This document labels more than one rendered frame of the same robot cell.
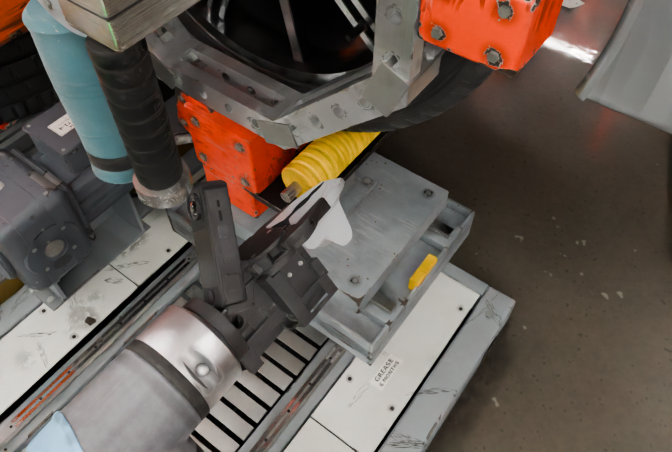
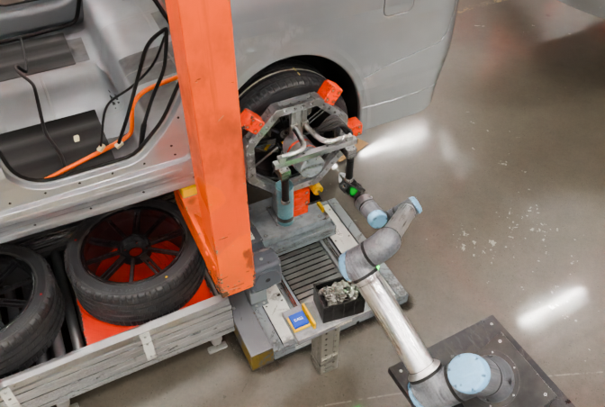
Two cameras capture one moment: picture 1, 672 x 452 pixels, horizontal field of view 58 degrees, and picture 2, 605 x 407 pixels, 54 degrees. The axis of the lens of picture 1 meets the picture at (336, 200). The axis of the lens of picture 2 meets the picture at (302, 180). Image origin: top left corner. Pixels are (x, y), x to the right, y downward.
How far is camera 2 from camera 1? 271 cm
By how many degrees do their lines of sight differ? 42
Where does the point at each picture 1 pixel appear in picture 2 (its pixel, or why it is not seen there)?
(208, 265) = (353, 191)
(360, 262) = (314, 212)
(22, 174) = (259, 253)
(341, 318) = (321, 230)
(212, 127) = (299, 194)
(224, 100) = (302, 184)
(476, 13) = (356, 130)
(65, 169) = (258, 248)
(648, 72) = (365, 122)
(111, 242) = not seen: hidden behind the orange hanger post
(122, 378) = (369, 203)
